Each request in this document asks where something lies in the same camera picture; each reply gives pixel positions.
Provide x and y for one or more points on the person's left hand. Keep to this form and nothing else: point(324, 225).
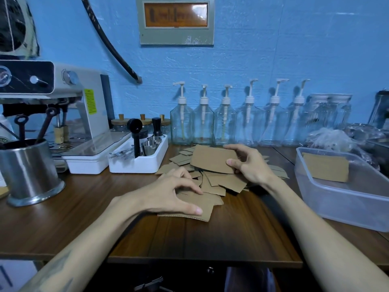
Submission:
point(161, 194)

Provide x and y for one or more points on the person's left thumb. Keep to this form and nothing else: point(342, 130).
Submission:
point(188, 207)

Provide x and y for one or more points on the person's left forearm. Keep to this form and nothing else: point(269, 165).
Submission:
point(91, 240)

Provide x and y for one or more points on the black coffee scoop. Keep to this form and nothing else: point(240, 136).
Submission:
point(135, 130)

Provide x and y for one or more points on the person's right forearm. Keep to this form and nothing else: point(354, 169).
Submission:
point(319, 240)

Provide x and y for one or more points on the clear plastic container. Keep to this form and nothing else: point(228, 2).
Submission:
point(343, 200)

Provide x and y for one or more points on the small steel cup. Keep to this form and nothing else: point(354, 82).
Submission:
point(149, 148)
point(154, 139)

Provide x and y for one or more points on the clear plastic bag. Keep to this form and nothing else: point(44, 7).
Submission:
point(331, 141)

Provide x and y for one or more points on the black coffee tamper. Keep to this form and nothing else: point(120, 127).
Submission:
point(156, 126)

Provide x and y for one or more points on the glass jar with wooden lid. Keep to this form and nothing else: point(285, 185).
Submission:
point(146, 123)
point(120, 124)
point(165, 126)

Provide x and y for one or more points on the clear glass jar with lid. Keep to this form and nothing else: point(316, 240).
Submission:
point(340, 112)
point(317, 115)

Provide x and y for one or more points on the stainless steel canister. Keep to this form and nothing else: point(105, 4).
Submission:
point(29, 173)

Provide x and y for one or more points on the white espresso machine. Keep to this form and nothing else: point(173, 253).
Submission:
point(91, 118)

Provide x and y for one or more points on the white plastic box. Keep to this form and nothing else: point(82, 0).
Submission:
point(86, 165)

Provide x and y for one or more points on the row of glass pump bottles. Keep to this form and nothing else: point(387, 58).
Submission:
point(225, 124)

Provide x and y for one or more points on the person's right thumb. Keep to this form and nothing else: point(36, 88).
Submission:
point(234, 164)

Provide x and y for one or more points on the metal spoons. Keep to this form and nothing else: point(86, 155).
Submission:
point(121, 153)

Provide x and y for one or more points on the wall fan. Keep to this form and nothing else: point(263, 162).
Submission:
point(15, 24)

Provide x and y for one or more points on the person's right hand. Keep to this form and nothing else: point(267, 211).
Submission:
point(255, 167)

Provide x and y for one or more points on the brown cardboard cup sleeve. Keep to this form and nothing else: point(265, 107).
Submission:
point(209, 159)
point(203, 203)
point(326, 167)

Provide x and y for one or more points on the pile of cardboard sleeves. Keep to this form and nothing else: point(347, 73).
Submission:
point(218, 182)

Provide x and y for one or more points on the grey wall panel box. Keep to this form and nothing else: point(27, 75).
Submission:
point(174, 21)

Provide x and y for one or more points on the white organiser tray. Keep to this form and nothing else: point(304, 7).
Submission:
point(136, 165)

